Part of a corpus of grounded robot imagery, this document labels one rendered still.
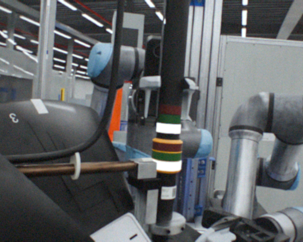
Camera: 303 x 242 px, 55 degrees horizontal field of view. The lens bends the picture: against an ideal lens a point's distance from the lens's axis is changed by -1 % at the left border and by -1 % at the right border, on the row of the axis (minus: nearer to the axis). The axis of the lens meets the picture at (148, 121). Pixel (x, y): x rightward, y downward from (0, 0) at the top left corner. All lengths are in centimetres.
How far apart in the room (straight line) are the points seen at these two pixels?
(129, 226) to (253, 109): 55
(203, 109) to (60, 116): 96
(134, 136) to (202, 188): 79
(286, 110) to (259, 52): 154
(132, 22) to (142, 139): 393
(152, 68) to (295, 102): 45
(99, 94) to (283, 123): 58
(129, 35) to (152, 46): 396
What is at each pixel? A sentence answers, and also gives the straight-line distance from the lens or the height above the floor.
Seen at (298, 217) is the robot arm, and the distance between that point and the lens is 77.
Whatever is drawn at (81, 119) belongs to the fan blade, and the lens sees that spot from 50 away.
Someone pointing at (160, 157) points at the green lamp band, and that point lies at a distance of 41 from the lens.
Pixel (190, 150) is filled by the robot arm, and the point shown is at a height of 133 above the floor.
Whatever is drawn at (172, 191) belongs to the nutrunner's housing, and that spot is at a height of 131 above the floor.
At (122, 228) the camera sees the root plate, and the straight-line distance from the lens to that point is 41.
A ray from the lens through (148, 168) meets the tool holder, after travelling 40.
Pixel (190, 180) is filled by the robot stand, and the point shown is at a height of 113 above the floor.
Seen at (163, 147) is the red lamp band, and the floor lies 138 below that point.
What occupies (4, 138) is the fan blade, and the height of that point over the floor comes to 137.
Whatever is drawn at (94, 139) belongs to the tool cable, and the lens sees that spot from 36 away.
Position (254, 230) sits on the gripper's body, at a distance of 64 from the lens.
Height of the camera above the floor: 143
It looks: 3 degrees down
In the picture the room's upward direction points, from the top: 4 degrees clockwise
